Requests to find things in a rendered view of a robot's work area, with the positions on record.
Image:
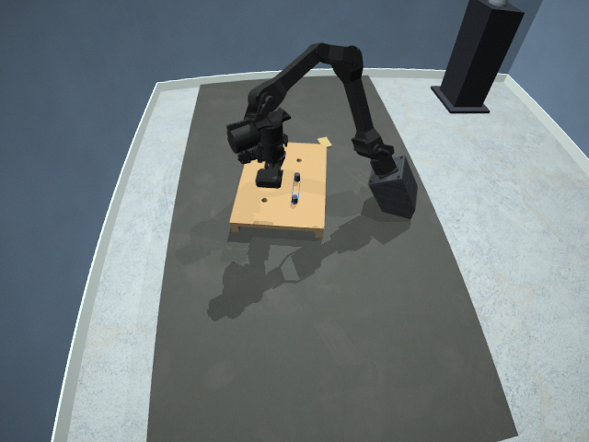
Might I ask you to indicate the pale yellow flat bar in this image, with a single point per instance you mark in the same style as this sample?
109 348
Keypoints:
324 141

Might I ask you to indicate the tan wooden board with holes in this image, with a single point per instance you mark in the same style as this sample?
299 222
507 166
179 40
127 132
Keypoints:
302 161

